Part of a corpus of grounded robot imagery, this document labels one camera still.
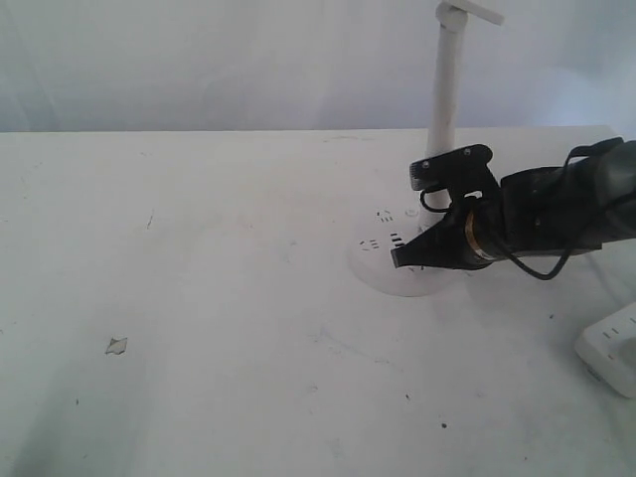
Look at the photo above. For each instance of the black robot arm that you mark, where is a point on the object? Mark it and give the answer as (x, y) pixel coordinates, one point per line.
(615, 157)

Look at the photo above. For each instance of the white desk lamp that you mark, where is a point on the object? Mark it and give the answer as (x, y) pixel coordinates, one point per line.
(376, 235)

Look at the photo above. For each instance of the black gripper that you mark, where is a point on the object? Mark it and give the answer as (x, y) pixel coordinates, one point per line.
(547, 211)

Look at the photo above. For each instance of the white power strip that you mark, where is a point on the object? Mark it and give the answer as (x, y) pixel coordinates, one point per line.
(607, 347)

